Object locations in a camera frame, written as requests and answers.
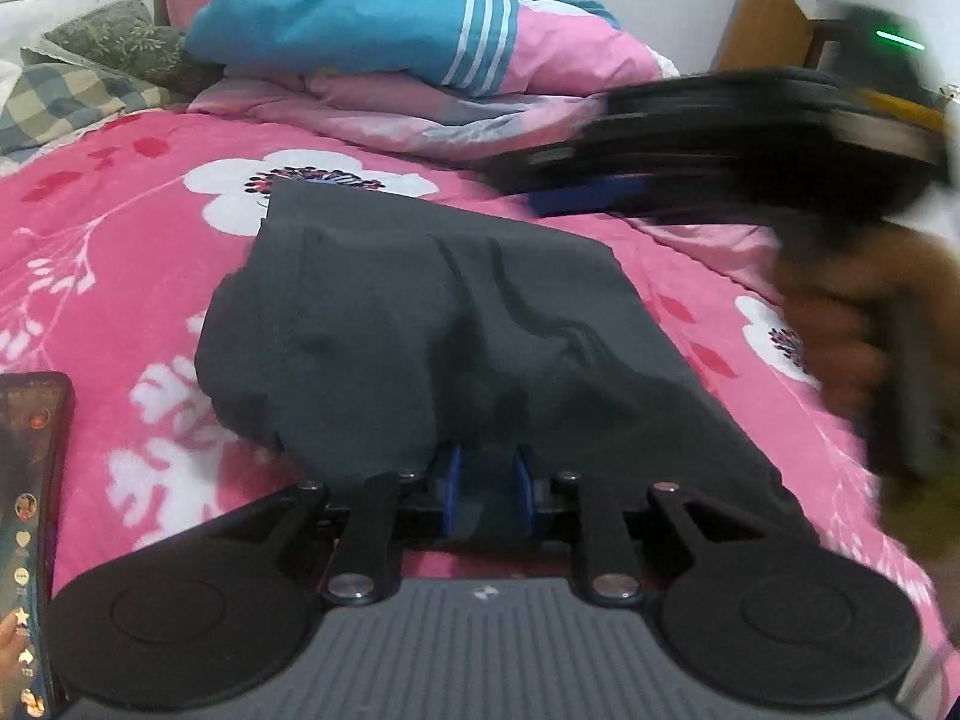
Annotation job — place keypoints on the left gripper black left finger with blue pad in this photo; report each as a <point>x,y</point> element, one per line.
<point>216,613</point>

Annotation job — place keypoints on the pink floral blanket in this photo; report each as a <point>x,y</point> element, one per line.
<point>112,246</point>

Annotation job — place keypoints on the green floral pillow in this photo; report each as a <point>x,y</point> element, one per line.
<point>124,37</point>

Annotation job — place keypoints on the person right hand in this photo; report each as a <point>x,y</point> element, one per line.
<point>825,302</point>

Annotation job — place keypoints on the blue pink striped pillow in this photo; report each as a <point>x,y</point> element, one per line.
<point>480,48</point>

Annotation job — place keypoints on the plaid pillow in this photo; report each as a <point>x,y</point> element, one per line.
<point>44,102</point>

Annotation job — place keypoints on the pink grey quilt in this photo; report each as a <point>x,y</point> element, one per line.
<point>374,130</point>

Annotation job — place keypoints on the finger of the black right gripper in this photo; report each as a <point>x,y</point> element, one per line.
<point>567,180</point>

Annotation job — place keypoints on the brown wooden door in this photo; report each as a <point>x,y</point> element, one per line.
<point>773,33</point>

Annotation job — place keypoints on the black smartphone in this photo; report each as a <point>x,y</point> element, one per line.
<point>36,417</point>

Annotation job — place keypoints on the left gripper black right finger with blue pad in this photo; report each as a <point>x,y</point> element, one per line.
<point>747,610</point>

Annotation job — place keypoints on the dark grey pants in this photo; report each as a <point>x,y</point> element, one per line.
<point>365,330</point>

